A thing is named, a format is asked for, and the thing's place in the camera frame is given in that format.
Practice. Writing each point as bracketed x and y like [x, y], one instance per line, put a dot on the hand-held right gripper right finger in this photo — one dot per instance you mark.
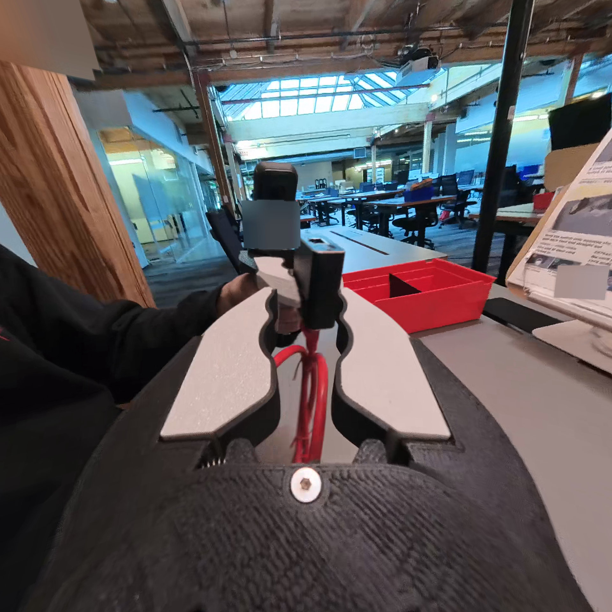
[389, 377]

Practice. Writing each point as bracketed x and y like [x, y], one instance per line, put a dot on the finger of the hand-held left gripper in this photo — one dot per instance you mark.
[282, 282]

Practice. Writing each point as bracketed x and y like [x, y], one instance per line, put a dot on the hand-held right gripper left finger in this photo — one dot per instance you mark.
[220, 377]

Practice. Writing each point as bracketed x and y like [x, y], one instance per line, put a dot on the black port adapter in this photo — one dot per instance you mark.
[322, 287]

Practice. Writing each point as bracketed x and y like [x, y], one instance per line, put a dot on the person's left forearm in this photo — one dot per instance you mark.
[167, 330]

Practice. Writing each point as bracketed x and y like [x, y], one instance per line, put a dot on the person's left hand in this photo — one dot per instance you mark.
[239, 291]

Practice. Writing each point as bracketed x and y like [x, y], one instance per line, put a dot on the red plastic bin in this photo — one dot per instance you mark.
[430, 301]

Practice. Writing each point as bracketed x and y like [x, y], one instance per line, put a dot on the black bin divider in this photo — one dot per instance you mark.
[401, 287]

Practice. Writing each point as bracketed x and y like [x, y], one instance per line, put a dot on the white desk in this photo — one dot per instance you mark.
[373, 248]

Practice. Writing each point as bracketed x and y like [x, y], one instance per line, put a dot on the wood-top office desk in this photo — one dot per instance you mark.
[411, 201]

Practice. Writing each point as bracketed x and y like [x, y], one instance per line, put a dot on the blue storage bin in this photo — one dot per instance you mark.
[419, 193]

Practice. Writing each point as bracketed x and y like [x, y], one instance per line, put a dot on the black flat pad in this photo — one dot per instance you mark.
[521, 313]

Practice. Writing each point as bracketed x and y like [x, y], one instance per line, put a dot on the person's black sweatshirt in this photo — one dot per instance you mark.
[48, 406]

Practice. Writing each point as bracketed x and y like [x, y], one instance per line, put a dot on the black mesh office chair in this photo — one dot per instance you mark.
[454, 196]

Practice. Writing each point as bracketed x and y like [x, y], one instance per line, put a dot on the white stand base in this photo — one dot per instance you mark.
[578, 342]

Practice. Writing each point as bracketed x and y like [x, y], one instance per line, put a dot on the black pole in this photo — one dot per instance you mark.
[502, 119]

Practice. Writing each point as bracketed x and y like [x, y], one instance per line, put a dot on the printed instruction sheet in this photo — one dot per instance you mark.
[573, 215]

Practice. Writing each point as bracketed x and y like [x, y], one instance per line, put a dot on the wooden post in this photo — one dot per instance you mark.
[57, 191]

